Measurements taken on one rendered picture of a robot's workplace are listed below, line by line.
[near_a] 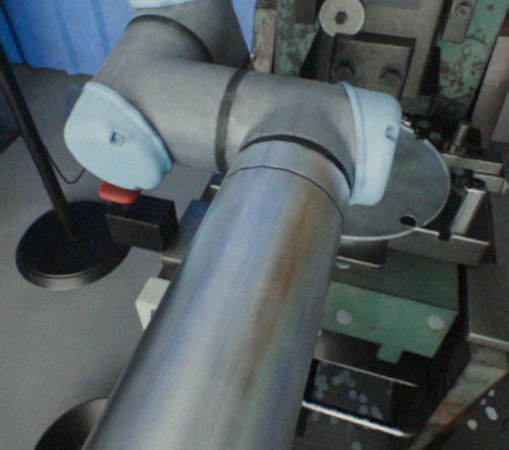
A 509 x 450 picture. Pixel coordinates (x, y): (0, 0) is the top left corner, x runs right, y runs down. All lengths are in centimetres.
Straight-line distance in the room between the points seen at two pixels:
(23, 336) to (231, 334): 140
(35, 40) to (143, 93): 237
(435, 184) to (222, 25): 44
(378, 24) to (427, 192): 24
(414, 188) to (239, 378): 56
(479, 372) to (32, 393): 111
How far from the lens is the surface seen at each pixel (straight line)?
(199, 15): 37
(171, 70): 32
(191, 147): 31
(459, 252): 79
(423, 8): 63
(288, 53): 97
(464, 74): 96
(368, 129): 28
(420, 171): 74
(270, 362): 19
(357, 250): 61
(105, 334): 148
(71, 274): 160
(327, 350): 106
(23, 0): 260
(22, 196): 198
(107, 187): 73
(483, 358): 76
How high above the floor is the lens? 124
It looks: 44 degrees down
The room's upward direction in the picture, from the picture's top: straight up
